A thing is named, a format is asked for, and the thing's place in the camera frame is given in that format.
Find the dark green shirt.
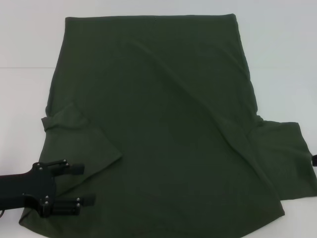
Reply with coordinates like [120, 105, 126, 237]
[19, 13, 317, 238]

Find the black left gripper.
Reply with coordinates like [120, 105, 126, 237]
[0, 159, 96, 218]

